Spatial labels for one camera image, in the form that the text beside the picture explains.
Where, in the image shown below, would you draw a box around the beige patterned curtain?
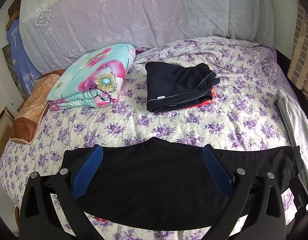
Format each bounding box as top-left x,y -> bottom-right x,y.
288,3 -> 308,97

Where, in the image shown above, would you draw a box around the red folded garment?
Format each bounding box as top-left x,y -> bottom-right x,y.
186,87 -> 216,108

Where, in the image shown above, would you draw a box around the floral teal folded quilt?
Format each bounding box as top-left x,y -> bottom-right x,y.
47,44 -> 136,110

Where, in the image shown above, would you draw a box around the blue patterned pillow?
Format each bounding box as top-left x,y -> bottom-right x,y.
6,18 -> 41,96

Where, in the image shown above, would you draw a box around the folded dark navy pants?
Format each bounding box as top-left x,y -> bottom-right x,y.
145,62 -> 220,113

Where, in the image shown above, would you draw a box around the purple floral bedspread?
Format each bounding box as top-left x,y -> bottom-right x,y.
0,38 -> 292,205

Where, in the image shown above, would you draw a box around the brown orange pillow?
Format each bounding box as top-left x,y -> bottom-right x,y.
10,69 -> 65,145

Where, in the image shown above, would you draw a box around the wooden picture frame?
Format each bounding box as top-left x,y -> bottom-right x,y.
0,107 -> 14,162

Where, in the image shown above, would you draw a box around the grey garment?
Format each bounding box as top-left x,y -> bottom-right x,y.
275,89 -> 308,188

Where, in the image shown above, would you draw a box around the black pants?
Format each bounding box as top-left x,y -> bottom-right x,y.
76,137 -> 302,231

